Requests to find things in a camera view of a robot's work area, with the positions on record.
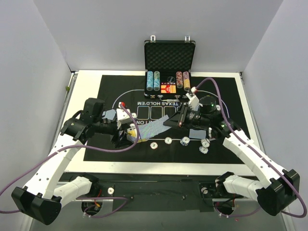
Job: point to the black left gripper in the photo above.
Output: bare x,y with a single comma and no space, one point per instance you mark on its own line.
119,134

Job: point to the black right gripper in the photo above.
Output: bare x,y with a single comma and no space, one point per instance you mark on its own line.
183,116

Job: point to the dealt cards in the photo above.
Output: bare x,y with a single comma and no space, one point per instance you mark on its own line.
197,134
110,115

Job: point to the grey poker chip stack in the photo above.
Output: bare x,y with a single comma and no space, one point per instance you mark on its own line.
168,140

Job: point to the blue poker chip stack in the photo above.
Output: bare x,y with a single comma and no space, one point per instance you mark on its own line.
185,141

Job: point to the blue backed playing cards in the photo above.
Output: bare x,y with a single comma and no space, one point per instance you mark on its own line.
153,128

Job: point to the red poker chip stack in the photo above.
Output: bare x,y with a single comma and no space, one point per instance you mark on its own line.
153,145

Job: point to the grey chips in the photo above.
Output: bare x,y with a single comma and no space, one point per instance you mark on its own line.
205,143

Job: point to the blue playing card deck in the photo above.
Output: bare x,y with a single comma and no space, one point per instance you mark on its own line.
131,134

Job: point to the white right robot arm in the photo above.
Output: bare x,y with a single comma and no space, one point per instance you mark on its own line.
265,170

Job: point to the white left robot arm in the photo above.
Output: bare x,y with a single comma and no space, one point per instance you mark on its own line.
39,198

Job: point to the black poker felt mat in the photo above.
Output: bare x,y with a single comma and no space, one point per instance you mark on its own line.
129,89

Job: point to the red playing card box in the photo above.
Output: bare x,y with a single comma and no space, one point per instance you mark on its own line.
168,89

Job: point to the red chip row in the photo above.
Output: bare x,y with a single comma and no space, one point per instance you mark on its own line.
179,79

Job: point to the clear dealer button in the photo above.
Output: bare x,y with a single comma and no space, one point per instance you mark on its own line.
171,79

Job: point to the purple yellow chip row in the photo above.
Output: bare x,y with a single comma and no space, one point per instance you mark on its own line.
186,81

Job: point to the light blue chip row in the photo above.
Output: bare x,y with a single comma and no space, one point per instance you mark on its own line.
150,81

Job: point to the green chip row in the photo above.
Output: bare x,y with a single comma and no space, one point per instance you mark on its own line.
156,81

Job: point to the aluminium poker chip case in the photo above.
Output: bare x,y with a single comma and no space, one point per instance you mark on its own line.
168,57

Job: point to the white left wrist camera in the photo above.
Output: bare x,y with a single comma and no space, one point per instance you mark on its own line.
123,117

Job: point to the aluminium frame rail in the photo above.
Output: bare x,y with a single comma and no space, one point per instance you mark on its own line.
158,190

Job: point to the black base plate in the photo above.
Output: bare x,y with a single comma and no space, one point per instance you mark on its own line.
183,201

